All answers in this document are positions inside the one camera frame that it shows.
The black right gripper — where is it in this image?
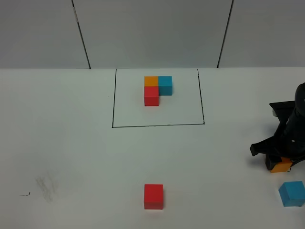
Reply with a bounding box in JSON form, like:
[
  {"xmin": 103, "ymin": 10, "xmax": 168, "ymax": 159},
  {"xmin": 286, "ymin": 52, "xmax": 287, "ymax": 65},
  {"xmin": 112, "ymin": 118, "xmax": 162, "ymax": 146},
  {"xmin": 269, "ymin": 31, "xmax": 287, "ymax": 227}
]
[{"xmin": 250, "ymin": 109, "xmax": 305, "ymax": 170}]

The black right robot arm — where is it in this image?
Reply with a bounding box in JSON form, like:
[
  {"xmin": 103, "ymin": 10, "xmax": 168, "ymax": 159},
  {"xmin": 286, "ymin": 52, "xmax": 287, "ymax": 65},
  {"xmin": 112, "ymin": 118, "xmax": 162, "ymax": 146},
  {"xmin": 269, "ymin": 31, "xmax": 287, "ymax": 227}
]
[{"xmin": 250, "ymin": 83, "xmax": 305, "ymax": 171}]

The loose blue cube block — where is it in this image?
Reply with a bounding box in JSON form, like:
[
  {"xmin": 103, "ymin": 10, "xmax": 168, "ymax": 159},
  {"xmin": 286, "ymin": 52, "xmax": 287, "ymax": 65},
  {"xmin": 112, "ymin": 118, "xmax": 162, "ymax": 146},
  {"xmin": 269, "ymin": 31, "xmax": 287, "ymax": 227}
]
[{"xmin": 279, "ymin": 181, "xmax": 305, "ymax": 207}]

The template blue cube block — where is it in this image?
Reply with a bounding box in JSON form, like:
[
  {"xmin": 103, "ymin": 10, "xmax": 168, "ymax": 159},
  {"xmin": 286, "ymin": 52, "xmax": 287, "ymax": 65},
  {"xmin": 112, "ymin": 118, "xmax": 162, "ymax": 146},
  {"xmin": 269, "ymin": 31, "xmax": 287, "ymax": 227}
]
[{"xmin": 158, "ymin": 76, "xmax": 173, "ymax": 96}]

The template red cube block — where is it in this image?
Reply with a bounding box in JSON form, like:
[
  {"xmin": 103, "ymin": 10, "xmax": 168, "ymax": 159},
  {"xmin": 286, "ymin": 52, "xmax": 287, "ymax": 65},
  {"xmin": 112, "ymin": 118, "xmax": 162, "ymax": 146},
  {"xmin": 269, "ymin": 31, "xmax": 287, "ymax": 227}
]
[{"xmin": 144, "ymin": 86, "xmax": 159, "ymax": 106}]

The template orange cube block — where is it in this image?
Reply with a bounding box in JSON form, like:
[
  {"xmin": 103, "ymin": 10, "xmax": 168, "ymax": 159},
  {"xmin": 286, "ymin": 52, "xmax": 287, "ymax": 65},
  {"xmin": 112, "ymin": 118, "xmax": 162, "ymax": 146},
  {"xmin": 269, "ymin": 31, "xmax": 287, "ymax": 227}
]
[{"xmin": 144, "ymin": 76, "xmax": 159, "ymax": 87}]

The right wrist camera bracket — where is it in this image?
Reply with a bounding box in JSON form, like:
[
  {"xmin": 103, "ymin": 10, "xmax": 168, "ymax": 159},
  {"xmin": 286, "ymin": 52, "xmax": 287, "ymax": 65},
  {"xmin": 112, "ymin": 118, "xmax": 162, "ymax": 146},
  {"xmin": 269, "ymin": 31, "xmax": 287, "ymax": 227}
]
[{"xmin": 269, "ymin": 101, "xmax": 295, "ymax": 124}]

